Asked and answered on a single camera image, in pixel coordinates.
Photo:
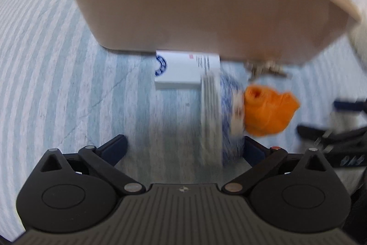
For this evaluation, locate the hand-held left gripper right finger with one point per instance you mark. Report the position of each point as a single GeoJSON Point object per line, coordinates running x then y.
{"type": "Point", "coordinates": [253, 148]}

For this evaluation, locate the metal key bunch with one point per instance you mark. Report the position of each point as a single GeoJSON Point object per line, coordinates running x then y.
{"type": "Point", "coordinates": [266, 68]}

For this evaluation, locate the blue white patterned item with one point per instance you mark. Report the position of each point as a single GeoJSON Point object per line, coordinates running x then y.
{"type": "Point", "coordinates": [226, 118]}

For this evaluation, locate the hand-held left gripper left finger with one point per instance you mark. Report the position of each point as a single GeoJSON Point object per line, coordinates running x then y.
{"type": "Point", "coordinates": [116, 146]}

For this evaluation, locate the orange cloth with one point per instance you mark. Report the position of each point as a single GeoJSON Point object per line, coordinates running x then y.
{"type": "Point", "coordinates": [266, 113]}

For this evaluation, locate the beige plastic basket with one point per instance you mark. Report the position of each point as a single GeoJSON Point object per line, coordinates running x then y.
{"type": "Point", "coordinates": [200, 1]}

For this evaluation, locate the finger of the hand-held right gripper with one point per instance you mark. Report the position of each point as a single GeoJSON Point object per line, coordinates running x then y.
{"type": "Point", "coordinates": [351, 105]}
{"type": "Point", "coordinates": [312, 131]}

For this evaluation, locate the white box with blue print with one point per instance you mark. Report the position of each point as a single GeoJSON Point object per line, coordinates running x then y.
{"type": "Point", "coordinates": [179, 72]}

